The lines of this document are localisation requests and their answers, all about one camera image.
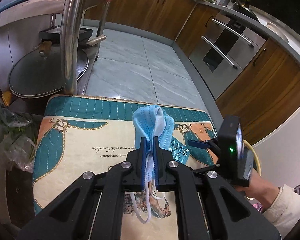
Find blue foil sachet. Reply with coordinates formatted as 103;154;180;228
169;137;190;165

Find blue surgical face mask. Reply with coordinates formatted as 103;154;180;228
130;105;174;224

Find wooden kitchen cabinets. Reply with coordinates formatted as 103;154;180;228
84;0;300;143

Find person's right hand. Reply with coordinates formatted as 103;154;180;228
235;168;280;209

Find teal bin with yellow rim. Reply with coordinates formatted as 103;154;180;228
243;140;262;176

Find teal and cream quilted mat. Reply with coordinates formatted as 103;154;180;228
32;96;217;239

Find bag of green vegetables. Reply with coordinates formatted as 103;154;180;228
0;107;38;173

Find stainless steel oven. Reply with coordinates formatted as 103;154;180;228
189;13;265;99

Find round dark pan lid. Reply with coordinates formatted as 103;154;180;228
8;43;89;99

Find stainless steel shelf rack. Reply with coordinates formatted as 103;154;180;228
0;0;121;106

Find black pan with wooden handle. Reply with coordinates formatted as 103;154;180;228
39;25;107;49

